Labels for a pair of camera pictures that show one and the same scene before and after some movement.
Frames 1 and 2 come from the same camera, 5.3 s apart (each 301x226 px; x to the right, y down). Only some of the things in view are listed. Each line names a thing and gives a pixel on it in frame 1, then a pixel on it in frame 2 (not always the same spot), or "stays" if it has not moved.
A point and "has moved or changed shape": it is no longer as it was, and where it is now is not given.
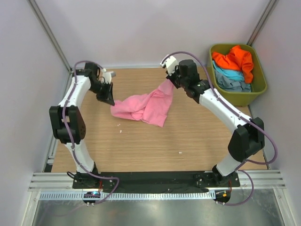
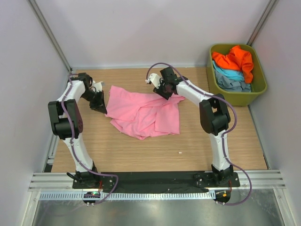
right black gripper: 171,77 to 158,91
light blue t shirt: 233,74 stays
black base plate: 180,182 stays
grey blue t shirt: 232,85 stays
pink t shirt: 153,108 has moved or changed shape
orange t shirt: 238,59 stays
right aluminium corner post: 260,23 stays
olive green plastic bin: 258,84 stays
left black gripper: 107,97 to 99,106
